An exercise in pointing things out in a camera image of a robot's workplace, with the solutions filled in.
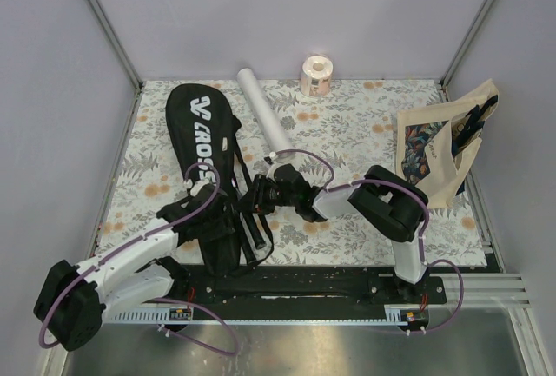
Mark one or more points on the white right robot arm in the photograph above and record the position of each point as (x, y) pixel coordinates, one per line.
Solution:
(393, 206)

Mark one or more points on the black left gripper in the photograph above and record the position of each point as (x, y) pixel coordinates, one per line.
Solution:
(223, 228)

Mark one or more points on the black racket bag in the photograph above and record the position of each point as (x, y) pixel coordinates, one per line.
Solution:
(202, 129)

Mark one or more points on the badminton racket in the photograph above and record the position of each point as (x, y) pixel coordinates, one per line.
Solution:
(246, 247)
(254, 231)

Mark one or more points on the pink toilet paper roll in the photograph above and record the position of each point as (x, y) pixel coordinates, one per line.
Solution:
(316, 76)

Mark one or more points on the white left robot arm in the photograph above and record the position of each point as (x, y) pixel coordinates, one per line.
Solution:
(77, 299)

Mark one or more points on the beige tote bag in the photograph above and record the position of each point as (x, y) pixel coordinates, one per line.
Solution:
(437, 144)

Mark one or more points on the white shuttlecock tube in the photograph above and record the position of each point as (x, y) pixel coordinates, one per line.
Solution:
(274, 133)

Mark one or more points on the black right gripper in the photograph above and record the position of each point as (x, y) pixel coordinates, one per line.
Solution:
(254, 200)

